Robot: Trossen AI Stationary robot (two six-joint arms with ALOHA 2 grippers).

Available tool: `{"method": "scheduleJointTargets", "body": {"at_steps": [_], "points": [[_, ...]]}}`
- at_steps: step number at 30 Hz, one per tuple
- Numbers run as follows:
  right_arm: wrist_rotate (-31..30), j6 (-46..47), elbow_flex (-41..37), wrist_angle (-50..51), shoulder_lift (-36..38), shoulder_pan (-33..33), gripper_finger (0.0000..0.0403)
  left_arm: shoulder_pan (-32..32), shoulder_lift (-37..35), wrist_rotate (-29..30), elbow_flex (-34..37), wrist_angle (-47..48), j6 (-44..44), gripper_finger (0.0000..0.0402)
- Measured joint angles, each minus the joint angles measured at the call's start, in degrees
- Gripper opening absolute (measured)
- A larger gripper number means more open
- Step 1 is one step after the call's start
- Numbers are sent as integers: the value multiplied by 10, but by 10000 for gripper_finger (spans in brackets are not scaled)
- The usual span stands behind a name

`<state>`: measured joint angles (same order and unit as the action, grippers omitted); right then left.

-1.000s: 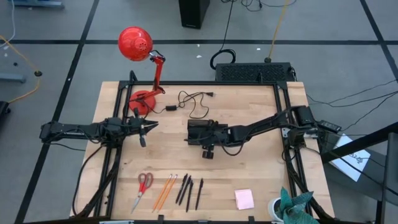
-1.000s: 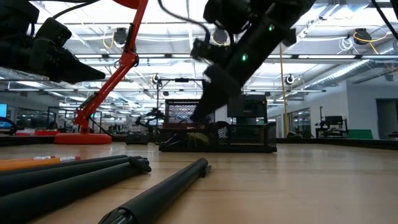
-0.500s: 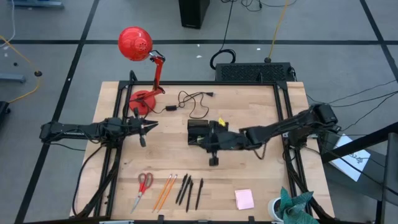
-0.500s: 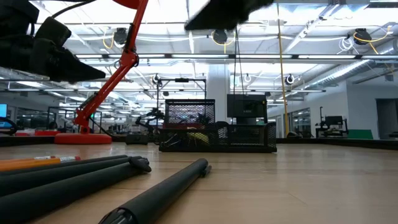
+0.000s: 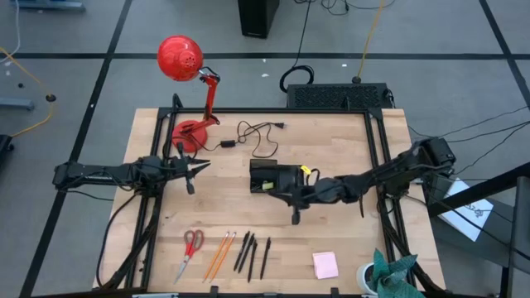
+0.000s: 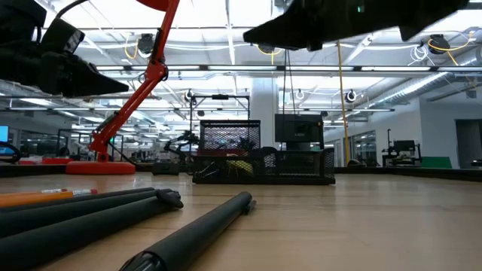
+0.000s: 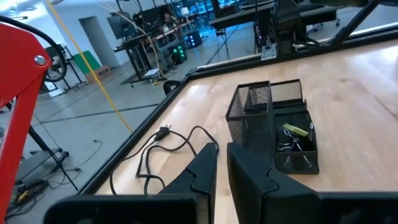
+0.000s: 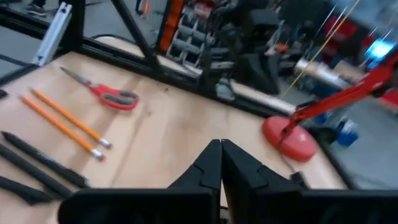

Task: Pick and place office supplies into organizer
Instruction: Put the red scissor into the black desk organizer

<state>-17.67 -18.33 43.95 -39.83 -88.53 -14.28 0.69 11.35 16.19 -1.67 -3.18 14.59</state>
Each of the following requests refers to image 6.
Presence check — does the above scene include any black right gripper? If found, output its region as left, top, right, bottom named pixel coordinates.
left=243, top=0, right=470, bottom=52

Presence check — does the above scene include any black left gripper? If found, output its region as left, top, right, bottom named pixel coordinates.
left=0, top=0, right=130, bottom=98

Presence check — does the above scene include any black pen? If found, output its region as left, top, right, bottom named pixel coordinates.
left=0, top=187, right=185, bottom=239
left=0, top=186, right=156, bottom=215
left=0, top=197, right=184, bottom=271
left=119, top=190, right=258, bottom=271

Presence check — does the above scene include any orange pencil with red eraser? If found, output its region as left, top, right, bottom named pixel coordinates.
left=0, top=187, right=69, bottom=197
left=0, top=188, right=99, bottom=209

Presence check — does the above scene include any small yellow office item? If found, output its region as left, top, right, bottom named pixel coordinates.
left=225, top=160, right=255, bottom=177

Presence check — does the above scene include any black mesh desk organizer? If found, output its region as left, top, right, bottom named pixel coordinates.
left=191, top=119, right=336, bottom=186

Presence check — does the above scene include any red desk lamp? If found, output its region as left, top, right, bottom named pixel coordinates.
left=66, top=0, right=181, bottom=176

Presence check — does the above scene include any black monitor on stand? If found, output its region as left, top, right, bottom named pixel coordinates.
left=273, top=113, right=325, bottom=151

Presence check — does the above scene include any blue lit monitor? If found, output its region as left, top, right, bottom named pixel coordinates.
left=0, top=125, right=10, bottom=155

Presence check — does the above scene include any black power adapter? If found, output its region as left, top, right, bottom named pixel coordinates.
left=151, top=161, right=181, bottom=176

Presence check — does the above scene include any black background robot workstation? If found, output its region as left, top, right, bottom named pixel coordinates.
left=381, top=128, right=423, bottom=168

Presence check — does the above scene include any green board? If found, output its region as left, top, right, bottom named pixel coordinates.
left=420, top=156, right=453, bottom=169

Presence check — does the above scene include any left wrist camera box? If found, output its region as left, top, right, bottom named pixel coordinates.
left=39, top=17, right=86, bottom=54

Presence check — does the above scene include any black hanging cable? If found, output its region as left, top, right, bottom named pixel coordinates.
left=281, top=48, right=297, bottom=116

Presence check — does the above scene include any black lamp power cable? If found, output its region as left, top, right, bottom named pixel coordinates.
left=107, top=141, right=154, bottom=169

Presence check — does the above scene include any yellow hanging cable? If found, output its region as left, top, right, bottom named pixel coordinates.
left=336, top=40, right=350, bottom=166

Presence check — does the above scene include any black background station frame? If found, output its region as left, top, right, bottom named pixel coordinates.
left=189, top=93, right=252, bottom=122

